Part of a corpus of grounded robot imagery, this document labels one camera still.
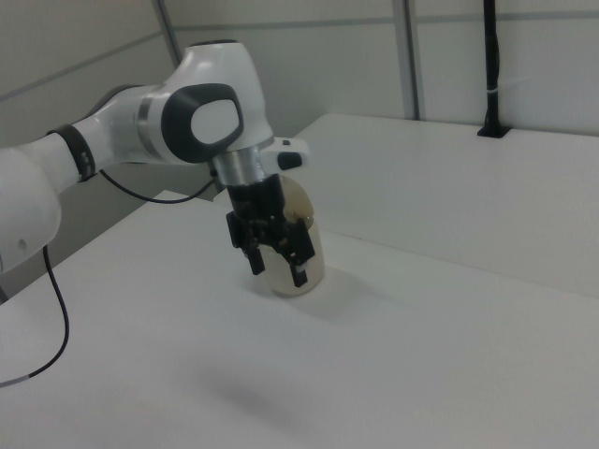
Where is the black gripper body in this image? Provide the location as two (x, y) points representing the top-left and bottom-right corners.
(226, 173), (301, 231)

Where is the small white bin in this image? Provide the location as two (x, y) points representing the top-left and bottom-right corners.
(255, 205), (326, 298)

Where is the cream bin lid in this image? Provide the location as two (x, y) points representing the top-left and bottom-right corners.
(279, 175), (314, 222)

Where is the adjoining white table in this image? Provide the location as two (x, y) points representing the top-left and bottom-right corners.
(205, 111), (599, 297)

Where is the black pole with base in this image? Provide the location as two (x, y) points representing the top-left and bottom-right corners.
(476, 0), (512, 138)

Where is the grey partition post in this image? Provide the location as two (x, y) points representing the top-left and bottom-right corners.
(152, 0), (183, 71)
(401, 0), (428, 121)

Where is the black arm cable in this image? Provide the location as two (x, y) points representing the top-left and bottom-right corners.
(0, 168), (219, 389)

